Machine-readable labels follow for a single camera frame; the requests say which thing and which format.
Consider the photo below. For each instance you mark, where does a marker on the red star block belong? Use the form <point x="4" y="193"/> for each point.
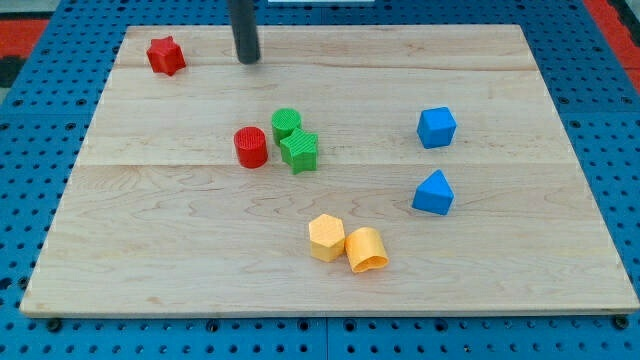
<point x="165" y="56"/>

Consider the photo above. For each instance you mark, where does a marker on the blue cube block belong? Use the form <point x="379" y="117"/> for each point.
<point x="436" y="127"/>

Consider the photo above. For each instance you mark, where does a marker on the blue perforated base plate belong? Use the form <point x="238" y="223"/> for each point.
<point x="588" y="60"/>

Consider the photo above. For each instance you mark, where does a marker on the blue triangular prism block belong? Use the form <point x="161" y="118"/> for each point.
<point x="434" y="194"/>

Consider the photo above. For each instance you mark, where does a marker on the yellow heart block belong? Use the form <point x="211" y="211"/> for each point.
<point x="365" y="250"/>

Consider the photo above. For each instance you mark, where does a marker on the yellow hexagon block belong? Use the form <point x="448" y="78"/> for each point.
<point x="327" y="236"/>

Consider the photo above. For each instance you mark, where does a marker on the green star block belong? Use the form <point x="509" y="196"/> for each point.
<point x="300" y="151"/>

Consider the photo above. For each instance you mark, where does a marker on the wooden board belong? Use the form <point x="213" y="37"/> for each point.
<point x="160" y="220"/>

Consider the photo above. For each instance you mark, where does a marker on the red cylinder block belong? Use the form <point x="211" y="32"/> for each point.
<point x="251" y="147"/>

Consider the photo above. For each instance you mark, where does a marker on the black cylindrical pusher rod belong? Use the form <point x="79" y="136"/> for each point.
<point x="245" y="31"/>

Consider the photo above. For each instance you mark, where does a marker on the green cylinder block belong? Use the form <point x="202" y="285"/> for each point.
<point x="283" y="122"/>

